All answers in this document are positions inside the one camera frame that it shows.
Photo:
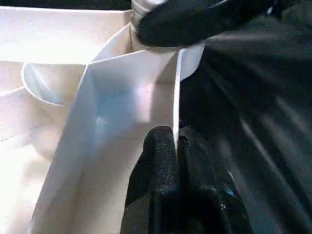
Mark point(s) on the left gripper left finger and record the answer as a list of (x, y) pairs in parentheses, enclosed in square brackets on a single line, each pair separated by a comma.
[(158, 175)]

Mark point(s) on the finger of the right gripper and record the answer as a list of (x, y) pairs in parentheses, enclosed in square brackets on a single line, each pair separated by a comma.
[(190, 22)]

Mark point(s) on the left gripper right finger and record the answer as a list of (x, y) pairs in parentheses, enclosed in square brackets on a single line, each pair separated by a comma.
[(207, 200)]

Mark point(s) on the white plastic table leg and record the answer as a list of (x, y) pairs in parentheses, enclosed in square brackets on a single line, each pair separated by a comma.
[(141, 7)]

